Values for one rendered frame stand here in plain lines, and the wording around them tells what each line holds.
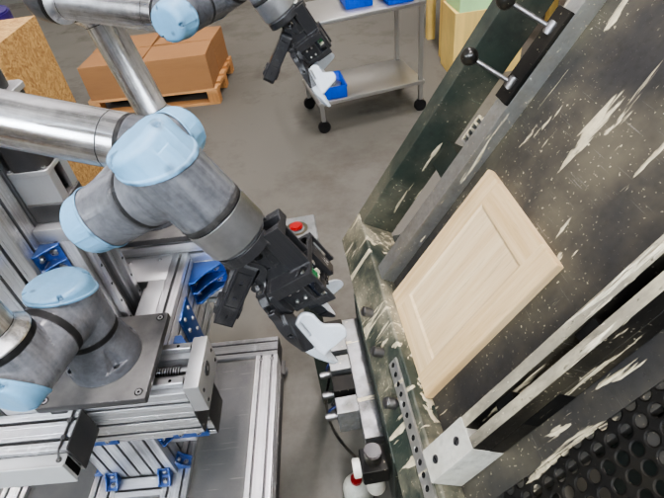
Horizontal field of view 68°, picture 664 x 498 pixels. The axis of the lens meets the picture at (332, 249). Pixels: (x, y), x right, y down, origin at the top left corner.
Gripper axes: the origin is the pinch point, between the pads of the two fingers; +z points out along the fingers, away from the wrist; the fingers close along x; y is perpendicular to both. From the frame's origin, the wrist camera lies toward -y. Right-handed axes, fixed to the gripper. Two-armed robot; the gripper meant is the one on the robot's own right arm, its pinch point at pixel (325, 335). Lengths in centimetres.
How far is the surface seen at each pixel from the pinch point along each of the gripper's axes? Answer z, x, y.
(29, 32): -56, 214, -130
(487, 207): 27, 40, 24
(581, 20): 8, 55, 55
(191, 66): 31, 384, -148
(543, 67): 13, 54, 46
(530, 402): 28.8, -2.9, 17.9
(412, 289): 41, 41, 0
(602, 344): 21.8, -2.1, 30.6
